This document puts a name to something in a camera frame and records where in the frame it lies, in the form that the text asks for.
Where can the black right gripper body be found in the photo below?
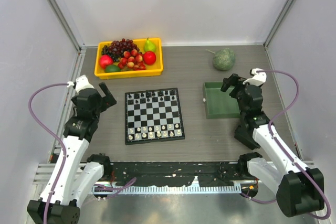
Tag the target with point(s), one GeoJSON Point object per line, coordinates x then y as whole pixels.
{"type": "Point", "coordinates": [238, 93]}

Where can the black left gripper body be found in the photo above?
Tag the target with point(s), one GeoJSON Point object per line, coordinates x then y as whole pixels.
{"type": "Point", "coordinates": [98, 108]}

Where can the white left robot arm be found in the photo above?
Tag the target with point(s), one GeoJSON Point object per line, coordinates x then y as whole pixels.
{"type": "Point", "coordinates": [65, 192]}

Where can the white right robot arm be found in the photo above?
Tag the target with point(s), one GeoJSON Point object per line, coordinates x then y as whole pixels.
{"type": "Point", "coordinates": [298, 188]}

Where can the green round melon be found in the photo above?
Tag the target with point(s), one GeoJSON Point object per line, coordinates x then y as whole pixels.
{"type": "Point", "coordinates": [223, 59]}

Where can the green plastic tray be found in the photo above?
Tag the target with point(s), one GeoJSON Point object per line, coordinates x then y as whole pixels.
{"type": "Point", "coordinates": [218, 104]}

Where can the green lime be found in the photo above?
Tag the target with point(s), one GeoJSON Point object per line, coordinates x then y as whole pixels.
{"type": "Point", "coordinates": [112, 68]}

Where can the black plastic tray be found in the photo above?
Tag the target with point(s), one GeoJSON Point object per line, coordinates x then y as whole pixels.
{"type": "Point", "coordinates": [245, 138]}

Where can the red apple left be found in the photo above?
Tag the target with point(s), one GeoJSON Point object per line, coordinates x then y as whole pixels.
{"type": "Point", "coordinates": [105, 61]}

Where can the red apple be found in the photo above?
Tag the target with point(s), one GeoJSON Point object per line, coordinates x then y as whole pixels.
{"type": "Point", "coordinates": [149, 58]}
{"type": "Point", "coordinates": [105, 61]}

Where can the red cherry cluster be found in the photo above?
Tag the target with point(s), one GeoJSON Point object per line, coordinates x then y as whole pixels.
{"type": "Point", "coordinates": [131, 60]}

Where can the black white chessboard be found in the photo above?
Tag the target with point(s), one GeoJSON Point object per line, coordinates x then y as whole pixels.
{"type": "Point", "coordinates": [153, 116]}

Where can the dark red grape bunch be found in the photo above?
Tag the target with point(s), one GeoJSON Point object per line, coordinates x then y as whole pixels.
{"type": "Point", "coordinates": [116, 49]}

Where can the yellow plastic fruit bin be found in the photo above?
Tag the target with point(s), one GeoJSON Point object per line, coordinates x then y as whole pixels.
{"type": "Point", "coordinates": [153, 70]}

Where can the red apple right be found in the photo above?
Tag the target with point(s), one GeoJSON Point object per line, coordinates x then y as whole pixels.
{"type": "Point", "coordinates": [149, 58]}

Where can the green pear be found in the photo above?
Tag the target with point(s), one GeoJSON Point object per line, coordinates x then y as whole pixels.
{"type": "Point", "coordinates": [149, 45]}

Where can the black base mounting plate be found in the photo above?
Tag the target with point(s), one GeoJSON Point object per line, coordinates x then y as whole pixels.
{"type": "Point", "coordinates": [176, 174]}

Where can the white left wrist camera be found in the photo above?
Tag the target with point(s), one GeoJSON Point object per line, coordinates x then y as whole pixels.
{"type": "Point", "coordinates": [80, 84]}

